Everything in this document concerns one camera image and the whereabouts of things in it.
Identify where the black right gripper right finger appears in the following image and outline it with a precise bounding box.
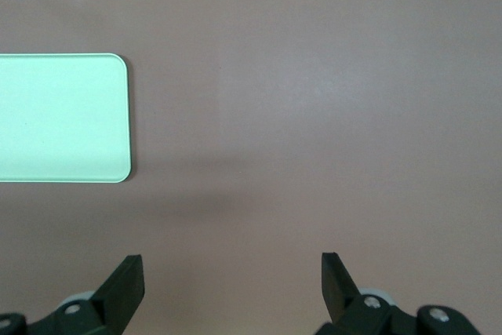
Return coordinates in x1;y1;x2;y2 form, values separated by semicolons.
315;251;484;335

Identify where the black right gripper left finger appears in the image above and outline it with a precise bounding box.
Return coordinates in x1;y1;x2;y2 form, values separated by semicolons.
0;254;147;335

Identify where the light green rectangular tray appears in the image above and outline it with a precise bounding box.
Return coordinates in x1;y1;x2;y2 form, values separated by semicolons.
0;52;133;184

